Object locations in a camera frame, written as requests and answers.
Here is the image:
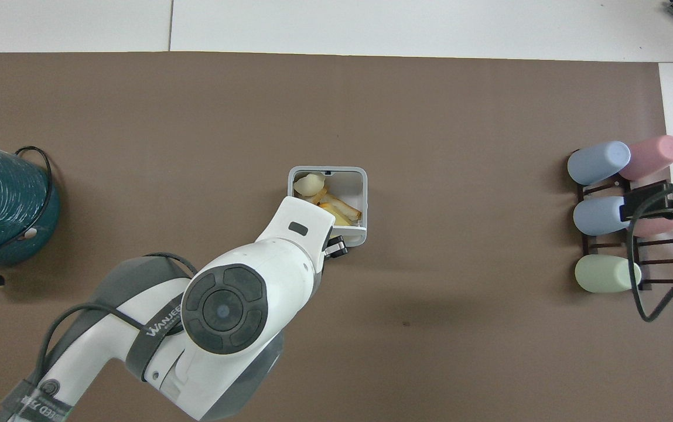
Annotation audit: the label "grey white trash can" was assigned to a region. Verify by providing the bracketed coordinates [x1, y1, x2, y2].
[287, 166, 368, 247]

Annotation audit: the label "yellow orange peel scrap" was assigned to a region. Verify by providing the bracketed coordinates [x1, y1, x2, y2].
[312, 188, 364, 227]

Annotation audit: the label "cream food scrap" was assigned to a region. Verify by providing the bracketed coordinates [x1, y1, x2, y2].
[293, 173, 327, 198]

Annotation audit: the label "light blue cup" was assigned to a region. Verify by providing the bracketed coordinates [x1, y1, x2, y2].
[567, 141, 632, 186]
[573, 196, 631, 237]

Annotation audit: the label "pale green cup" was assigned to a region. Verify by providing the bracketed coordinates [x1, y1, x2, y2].
[574, 254, 643, 294]

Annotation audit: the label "dark brown cup rack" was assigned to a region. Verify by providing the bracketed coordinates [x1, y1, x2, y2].
[575, 175, 673, 292]

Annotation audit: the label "pink cup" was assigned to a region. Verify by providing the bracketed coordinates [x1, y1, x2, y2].
[629, 216, 673, 239]
[618, 135, 673, 182]

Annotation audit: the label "black cable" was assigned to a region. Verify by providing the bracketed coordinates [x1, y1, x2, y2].
[32, 252, 199, 389]
[626, 182, 673, 324]

